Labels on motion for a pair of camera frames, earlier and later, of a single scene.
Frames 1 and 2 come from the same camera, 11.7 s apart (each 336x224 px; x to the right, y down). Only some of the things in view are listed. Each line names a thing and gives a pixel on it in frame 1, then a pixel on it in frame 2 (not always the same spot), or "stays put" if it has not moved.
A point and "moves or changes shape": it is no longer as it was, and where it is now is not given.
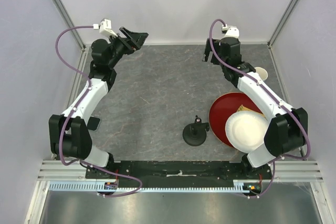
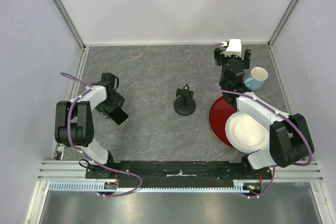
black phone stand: [194, 134] to [185, 104]
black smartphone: [93, 123] moves or changes shape
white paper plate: [245, 130] stays put
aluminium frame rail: [56, 170] stays put
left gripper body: [126, 38] to [115, 112]
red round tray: [223, 106] stays put
